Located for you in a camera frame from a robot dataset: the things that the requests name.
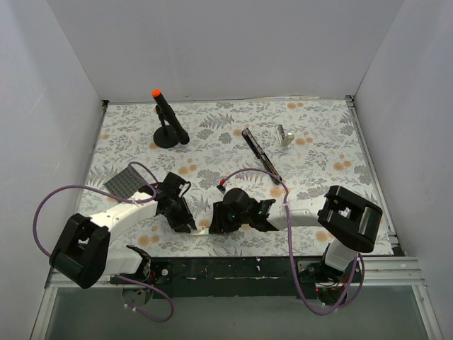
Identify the black stapler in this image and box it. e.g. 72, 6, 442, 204
241, 127, 282, 185

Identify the beige stapler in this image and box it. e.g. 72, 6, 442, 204
276, 125, 294, 147

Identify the small staple box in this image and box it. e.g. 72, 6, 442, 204
191, 227, 209, 235

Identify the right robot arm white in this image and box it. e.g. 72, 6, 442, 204
209, 186, 383, 282

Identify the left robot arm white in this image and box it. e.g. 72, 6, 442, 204
50, 173, 195, 289

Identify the grey perforated plate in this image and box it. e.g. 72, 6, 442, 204
104, 168, 145, 199

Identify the black microphone on stand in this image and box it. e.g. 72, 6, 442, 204
151, 89, 190, 149

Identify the floral patterned table mat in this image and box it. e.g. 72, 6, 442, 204
69, 98, 394, 258

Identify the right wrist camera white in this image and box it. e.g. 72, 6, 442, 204
216, 178, 228, 195

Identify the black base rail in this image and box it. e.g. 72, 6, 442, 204
144, 256, 363, 305

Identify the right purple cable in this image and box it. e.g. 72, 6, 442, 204
222, 168, 365, 315

